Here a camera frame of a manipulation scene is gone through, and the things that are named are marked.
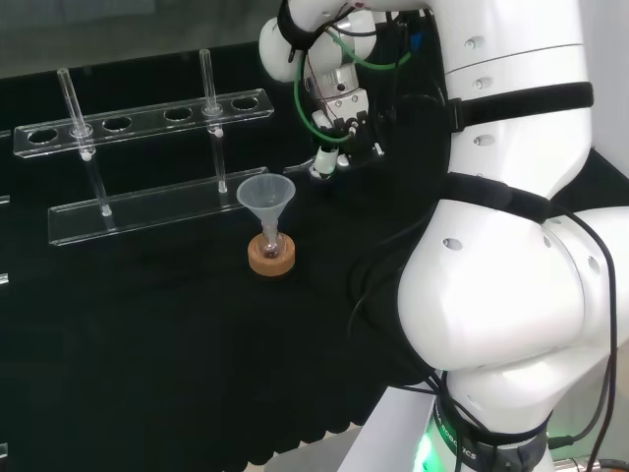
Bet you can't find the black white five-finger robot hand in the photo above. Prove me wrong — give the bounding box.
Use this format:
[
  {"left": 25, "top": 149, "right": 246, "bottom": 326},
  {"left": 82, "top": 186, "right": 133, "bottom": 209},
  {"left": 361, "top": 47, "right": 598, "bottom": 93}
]
[{"left": 308, "top": 90, "right": 386, "bottom": 181}]

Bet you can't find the translucent plastic funnel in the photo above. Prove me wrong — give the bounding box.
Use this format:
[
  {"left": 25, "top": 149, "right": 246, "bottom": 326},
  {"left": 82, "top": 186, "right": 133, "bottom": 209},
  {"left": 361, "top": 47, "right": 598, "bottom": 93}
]
[{"left": 236, "top": 172, "right": 297, "bottom": 242}]

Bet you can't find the clear acrylic funnel stand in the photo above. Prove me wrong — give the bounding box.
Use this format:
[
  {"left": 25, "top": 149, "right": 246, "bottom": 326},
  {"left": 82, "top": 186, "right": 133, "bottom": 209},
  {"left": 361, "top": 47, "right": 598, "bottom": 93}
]
[{"left": 13, "top": 48, "right": 276, "bottom": 250}]

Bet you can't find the small round-bottom glass flask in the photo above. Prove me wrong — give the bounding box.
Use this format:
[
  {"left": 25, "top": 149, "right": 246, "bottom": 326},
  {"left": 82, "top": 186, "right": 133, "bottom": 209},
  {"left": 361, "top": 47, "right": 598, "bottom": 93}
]
[{"left": 259, "top": 228, "right": 287, "bottom": 260}]

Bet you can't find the black bench cloth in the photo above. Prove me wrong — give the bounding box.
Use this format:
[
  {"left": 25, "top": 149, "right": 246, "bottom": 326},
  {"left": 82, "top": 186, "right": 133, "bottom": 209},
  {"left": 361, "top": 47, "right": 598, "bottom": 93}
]
[{"left": 0, "top": 46, "right": 629, "bottom": 466}]

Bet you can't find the pale base board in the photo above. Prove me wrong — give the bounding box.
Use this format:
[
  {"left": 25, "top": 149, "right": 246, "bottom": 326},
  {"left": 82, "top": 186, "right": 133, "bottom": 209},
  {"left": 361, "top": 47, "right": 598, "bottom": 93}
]
[{"left": 336, "top": 385, "right": 439, "bottom": 472}]

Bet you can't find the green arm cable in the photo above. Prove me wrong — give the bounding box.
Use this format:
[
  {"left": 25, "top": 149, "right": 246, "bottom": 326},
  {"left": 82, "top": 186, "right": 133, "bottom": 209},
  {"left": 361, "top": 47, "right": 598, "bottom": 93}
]
[{"left": 293, "top": 27, "right": 414, "bottom": 145}]

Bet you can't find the cork flask ring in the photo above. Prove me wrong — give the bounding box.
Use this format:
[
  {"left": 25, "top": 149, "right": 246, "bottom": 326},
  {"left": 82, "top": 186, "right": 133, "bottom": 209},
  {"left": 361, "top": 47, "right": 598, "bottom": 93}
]
[{"left": 247, "top": 232, "right": 298, "bottom": 279}]

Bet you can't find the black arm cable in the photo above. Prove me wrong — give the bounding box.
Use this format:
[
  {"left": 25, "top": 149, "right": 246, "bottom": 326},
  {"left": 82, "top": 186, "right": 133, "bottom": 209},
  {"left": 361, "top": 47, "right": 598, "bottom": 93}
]
[{"left": 346, "top": 195, "right": 621, "bottom": 472}]

